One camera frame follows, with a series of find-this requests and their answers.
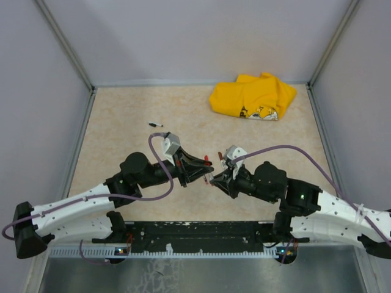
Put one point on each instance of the white slotted cable duct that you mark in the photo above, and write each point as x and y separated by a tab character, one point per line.
113	252

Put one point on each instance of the yellow folded t-shirt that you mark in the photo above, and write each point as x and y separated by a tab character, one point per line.
263	97

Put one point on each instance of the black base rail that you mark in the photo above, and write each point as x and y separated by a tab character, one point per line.
193	237

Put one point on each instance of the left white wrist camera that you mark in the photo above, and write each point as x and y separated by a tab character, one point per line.
170	145

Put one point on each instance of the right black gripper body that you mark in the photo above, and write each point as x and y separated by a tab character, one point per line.
247	181

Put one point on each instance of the black capped marker pen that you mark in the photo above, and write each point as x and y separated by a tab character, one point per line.
152	124

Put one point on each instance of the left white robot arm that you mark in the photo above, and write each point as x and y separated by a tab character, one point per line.
92	215

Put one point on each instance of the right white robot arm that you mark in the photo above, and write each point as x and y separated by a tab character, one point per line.
306	212

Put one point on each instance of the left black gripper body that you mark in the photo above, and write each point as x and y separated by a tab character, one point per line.
160	177

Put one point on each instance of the white pen blue markings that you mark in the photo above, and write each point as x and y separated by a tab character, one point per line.
221	159

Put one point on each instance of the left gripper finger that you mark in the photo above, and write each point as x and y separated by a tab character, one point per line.
191	163
191	174

